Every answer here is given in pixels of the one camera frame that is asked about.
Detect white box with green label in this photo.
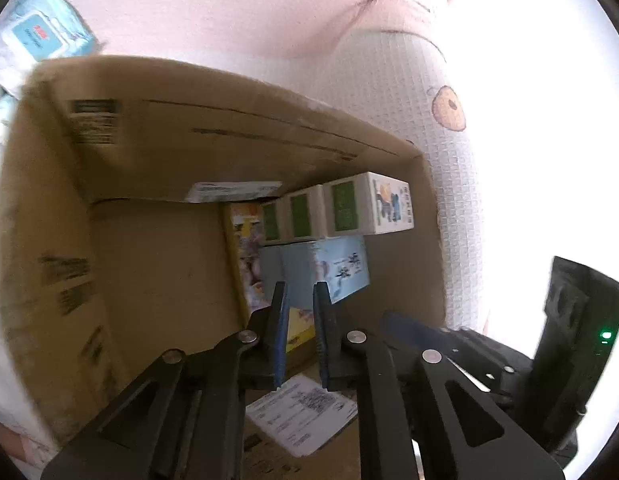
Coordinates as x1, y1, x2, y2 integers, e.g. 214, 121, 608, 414
282, 185, 326, 241
323, 171, 415, 239
262, 200, 285, 242

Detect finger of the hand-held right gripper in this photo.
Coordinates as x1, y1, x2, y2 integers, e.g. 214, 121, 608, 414
379, 311, 470, 357

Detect pink printed blanket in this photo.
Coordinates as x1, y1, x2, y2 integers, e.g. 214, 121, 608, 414
0, 0, 495, 341

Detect brown cardboard box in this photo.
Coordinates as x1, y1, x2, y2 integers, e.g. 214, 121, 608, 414
0, 55, 447, 480

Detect white printed paper sheet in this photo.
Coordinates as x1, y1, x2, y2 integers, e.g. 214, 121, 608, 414
246, 374, 359, 457

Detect white shipping label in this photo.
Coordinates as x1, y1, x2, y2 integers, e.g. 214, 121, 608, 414
184, 180, 283, 204

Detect light blue cartoon box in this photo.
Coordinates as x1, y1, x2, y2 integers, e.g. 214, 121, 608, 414
260, 236, 370, 311

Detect light blue wipes packet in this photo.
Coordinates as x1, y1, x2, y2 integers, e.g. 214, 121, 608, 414
0, 0, 98, 96

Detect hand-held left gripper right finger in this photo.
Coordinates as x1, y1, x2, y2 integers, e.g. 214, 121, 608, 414
312, 281, 565, 480

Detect yellow colourful box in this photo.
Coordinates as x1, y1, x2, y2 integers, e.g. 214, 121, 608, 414
220, 201, 315, 354

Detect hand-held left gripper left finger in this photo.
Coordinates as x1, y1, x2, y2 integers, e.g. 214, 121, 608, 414
40, 281, 290, 480

